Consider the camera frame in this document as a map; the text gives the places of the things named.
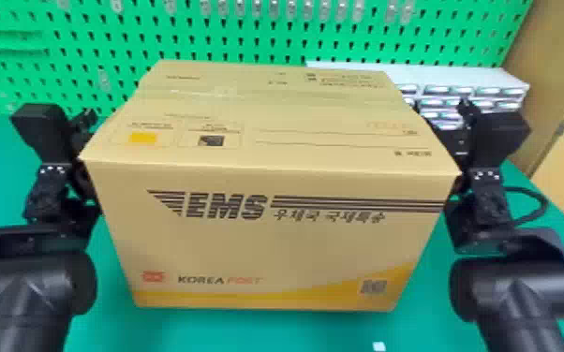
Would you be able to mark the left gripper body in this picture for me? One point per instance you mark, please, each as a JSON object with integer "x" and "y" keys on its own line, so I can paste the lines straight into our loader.
{"x": 76, "y": 155}

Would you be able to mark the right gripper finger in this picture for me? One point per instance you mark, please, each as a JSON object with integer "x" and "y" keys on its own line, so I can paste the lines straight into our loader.
{"x": 468, "y": 115}

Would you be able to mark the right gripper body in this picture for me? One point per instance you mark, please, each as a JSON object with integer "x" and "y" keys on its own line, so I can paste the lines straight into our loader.
{"x": 456, "y": 145}

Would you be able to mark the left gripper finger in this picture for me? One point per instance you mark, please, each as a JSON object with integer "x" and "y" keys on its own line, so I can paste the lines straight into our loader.
{"x": 84, "y": 125}

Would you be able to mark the cardboard box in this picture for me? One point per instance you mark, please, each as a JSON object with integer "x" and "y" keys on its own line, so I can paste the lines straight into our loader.
{"x": 272, "y": 236}

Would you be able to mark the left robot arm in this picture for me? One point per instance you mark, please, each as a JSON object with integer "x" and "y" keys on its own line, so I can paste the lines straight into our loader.
{"x": 26, "y": 295}

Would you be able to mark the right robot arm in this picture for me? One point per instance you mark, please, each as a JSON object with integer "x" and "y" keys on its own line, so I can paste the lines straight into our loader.
{"x": 518, "y": 295}

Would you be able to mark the white drawer cabinet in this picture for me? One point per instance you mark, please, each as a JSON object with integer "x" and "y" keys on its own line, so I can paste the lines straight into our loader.
{"x": 464, "y": 83}

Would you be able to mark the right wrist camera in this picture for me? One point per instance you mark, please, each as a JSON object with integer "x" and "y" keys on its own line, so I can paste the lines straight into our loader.
{"x": 499, "y": 138}

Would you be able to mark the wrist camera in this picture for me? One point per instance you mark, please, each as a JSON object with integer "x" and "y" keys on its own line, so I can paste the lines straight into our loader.
{"x": 41, "y": 130}
{"x": 499, "y": 138}

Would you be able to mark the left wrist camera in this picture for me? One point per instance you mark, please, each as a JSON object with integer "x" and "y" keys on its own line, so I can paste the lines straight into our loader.
{"x": 41, "y": 130}

